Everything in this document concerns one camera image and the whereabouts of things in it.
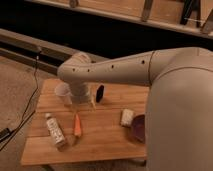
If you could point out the white plastic bottle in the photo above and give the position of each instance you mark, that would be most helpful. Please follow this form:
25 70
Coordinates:
55 131

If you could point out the orange carrot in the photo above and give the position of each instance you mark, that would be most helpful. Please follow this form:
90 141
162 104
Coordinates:
77 126

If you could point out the clear plastic cup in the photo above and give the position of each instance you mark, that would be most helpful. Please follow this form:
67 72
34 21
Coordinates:
62 91

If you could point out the white sponge block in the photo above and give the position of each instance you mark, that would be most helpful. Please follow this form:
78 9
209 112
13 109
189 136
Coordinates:
127 117

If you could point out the black eraser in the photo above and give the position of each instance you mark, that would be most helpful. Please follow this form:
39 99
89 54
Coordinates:
99 93

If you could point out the grey metal rail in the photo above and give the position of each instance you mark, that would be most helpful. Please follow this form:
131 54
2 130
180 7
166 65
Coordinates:
24 49

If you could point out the wooden table board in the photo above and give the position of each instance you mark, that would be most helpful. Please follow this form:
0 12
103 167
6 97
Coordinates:
103 138

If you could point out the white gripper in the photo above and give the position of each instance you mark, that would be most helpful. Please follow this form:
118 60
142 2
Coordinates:
80 93

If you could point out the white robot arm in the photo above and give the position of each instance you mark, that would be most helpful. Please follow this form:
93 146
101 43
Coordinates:
179 109

